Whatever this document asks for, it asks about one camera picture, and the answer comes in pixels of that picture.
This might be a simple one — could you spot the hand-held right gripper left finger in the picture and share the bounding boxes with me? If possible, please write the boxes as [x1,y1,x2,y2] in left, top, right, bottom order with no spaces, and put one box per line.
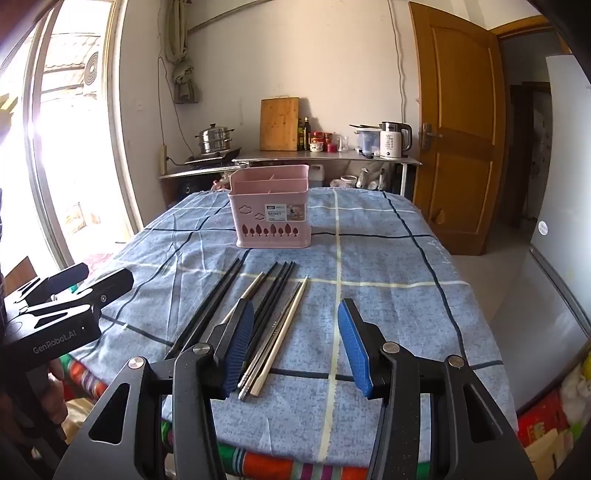
[53,298,256,480]

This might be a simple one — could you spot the low steel shelf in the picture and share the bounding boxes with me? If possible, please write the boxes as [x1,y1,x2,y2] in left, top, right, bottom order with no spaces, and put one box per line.
[157,164,241,208]

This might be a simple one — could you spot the silver metal chopstick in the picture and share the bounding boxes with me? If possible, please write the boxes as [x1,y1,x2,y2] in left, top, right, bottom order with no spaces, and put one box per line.
[252,276,309,397]
[244,281,303,398]
[237,284,300,398]

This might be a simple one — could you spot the plastic bags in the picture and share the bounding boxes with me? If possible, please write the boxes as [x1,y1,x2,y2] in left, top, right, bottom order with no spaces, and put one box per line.
[358,165,398,192]

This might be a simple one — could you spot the steel steamer pot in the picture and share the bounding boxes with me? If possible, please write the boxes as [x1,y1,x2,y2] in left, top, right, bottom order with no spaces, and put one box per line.
[194,123,235,155]

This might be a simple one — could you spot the wooden door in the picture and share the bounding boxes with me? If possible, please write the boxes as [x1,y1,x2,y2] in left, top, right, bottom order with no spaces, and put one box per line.
[409,1,509,256]

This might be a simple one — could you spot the blue checked tablecloth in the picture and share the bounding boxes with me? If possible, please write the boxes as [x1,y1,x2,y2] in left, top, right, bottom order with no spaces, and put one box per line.
[69,187,518,462]

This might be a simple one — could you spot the metal door handle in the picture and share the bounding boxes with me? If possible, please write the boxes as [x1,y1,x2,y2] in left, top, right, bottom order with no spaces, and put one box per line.
[421,122,443,149]

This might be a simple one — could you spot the black chopstick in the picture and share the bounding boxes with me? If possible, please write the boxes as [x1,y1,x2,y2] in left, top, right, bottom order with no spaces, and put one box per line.
[253,263,296,340]
[175,259,247,357]
[247,261,280,324]
[164,257,242,360]
[252,262,288,333]

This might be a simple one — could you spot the pink plastic utensil basket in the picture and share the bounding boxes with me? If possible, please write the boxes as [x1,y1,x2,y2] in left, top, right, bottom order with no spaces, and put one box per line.
[228,165,310,250]

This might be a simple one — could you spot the bamboo cutting board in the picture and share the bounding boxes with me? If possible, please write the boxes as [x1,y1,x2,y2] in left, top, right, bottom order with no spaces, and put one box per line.
[259,97,300,152]

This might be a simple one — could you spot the grey refrigerator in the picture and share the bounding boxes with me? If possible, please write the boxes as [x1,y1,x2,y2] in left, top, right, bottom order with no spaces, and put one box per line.
[512,53,591,416]

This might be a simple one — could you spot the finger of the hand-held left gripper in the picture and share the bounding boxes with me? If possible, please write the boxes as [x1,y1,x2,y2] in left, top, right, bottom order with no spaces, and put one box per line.
[16,262,90,305]
[18,268,134,324]

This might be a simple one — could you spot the black induction cooker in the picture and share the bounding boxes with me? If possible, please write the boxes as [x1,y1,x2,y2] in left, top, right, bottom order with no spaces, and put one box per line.
[185,148,243,166]

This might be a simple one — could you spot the outdoor air conditioner unit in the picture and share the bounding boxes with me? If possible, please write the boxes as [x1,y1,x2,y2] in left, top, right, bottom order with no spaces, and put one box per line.
[81,51,100,88]

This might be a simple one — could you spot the bundled beige curtain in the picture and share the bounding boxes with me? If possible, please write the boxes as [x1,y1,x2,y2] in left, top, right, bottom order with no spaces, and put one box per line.
[164,0,201,104]

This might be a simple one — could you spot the red cardboard box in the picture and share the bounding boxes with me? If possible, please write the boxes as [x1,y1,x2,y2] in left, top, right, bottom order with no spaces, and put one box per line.
[515,388,573,446]

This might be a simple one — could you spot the black wall cable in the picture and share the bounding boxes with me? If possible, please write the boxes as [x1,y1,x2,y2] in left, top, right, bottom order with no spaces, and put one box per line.
[388,0,421,104]

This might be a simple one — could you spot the steel kitchen table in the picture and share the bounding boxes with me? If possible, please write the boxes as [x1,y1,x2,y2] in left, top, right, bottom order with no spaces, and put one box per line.
[232,150,423,199]

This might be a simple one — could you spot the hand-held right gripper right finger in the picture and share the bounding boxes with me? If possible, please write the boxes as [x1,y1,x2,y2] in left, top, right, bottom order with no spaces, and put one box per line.
[337,298,539,480]

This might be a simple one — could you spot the glass sliding door frame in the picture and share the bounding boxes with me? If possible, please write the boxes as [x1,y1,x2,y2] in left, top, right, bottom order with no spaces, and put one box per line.
[0,0,148,278]

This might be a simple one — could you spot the person's left hand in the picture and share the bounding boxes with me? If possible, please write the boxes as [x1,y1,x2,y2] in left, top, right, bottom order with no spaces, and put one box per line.
[46,357,70,407]

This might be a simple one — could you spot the white electric kettle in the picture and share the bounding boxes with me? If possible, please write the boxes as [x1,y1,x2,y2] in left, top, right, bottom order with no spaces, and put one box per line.
[379,121,413,160]

